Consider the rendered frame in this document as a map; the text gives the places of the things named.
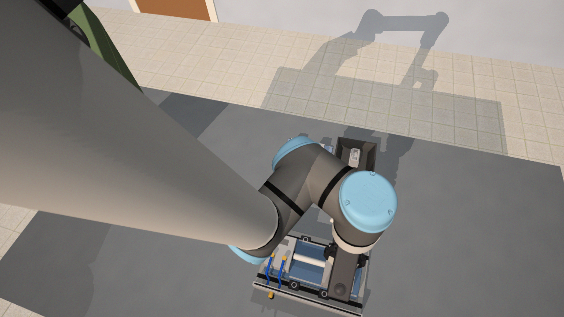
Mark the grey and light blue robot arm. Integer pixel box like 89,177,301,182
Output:
0,0,398,302

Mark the beige block with rectangular pocket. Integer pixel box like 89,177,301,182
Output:
348,148,360,168

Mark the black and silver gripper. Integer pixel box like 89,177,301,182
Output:
323,238,367,269

